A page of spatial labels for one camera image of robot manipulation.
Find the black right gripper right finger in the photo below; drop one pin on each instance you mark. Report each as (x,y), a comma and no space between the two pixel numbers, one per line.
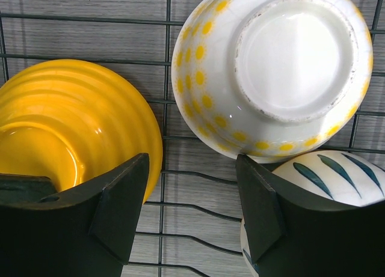
(312,238)

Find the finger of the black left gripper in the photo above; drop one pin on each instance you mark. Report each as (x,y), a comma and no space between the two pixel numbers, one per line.
(25,188)

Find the white striped bowl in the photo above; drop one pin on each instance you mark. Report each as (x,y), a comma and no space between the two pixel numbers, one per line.
(331,175)

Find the orange yellow ribbed bowl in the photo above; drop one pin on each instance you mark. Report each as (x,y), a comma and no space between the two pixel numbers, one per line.
(71,120)

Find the yellow dotted white bowl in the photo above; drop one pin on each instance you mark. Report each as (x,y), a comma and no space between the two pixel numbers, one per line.
(271,79)

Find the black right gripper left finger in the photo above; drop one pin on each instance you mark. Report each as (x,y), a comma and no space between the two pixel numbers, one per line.
(87,230)

